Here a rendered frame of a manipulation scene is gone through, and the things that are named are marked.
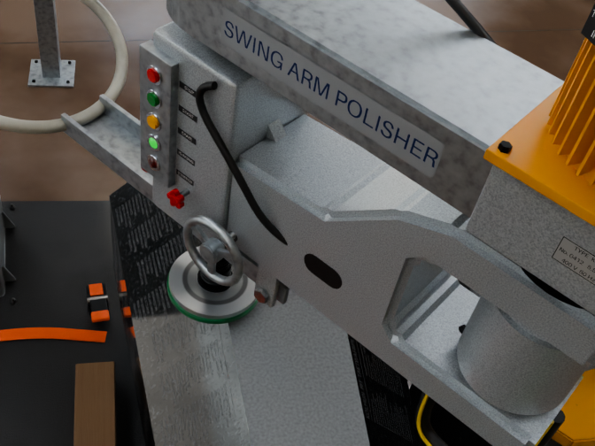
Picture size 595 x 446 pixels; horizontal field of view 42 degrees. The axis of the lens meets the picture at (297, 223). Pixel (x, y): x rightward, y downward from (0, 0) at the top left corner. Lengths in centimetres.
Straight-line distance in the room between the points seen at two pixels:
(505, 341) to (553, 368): 8
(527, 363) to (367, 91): 46
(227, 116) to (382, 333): 44
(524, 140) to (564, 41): 385
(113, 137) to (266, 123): 58
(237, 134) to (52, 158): 214
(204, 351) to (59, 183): 162
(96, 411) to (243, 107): 141
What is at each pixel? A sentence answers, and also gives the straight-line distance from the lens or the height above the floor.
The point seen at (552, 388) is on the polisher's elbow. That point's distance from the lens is 125.
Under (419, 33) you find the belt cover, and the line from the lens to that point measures 117.
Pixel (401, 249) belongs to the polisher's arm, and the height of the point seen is 144.
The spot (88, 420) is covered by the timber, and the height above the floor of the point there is 14.
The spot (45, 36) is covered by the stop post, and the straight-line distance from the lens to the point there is 370.
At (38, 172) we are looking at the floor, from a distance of 336.
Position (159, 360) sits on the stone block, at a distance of 193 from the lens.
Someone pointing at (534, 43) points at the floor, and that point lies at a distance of 471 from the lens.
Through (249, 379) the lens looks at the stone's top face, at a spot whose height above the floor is 83.
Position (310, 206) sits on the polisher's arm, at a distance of 129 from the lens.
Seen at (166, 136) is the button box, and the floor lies 136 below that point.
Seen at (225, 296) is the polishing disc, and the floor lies 88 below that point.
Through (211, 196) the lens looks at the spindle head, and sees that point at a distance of 144.
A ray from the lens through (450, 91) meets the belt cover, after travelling 107.
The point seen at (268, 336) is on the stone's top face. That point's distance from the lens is 180.
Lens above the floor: 230
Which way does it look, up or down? 46 degrees down
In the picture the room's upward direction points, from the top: 11 degrees clockwise
